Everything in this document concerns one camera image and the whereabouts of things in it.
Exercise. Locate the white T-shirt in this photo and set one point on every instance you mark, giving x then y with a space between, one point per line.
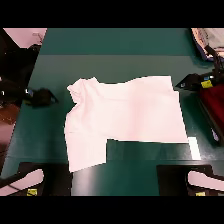
126 110

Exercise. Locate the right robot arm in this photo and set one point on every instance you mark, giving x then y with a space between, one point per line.
203 180

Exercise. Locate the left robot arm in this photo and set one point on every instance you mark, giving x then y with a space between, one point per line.
23 179

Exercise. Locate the red garment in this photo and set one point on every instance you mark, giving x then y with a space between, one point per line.
215 103

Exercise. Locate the heap of clothes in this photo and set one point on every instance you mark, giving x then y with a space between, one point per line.
208 36

